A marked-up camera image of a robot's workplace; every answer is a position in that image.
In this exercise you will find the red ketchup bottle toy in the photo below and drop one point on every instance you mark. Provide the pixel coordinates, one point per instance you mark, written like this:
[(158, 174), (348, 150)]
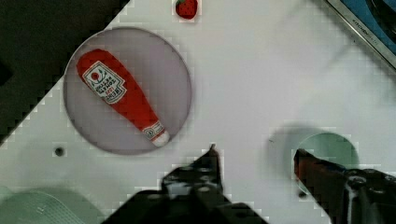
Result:
[(112, 82)]

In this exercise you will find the green cup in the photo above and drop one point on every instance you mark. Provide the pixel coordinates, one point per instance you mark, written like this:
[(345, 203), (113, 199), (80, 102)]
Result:
[(330, 147)]

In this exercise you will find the grey round plate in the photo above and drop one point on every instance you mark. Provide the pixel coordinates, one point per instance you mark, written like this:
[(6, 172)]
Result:
[(160, 71)]

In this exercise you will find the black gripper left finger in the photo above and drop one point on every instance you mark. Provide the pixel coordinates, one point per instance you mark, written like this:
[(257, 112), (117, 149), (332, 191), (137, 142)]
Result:
[(204, 171)]

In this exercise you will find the black toaster oven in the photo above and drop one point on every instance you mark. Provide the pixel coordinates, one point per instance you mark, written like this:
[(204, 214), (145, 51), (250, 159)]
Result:
[(374, 21)]

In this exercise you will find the red strawberry toy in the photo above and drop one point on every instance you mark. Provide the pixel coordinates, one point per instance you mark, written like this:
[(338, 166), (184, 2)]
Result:
[(186, 9)]

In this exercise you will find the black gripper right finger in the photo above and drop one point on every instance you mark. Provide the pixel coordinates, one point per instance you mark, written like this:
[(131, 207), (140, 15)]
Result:
[(325, 181)]

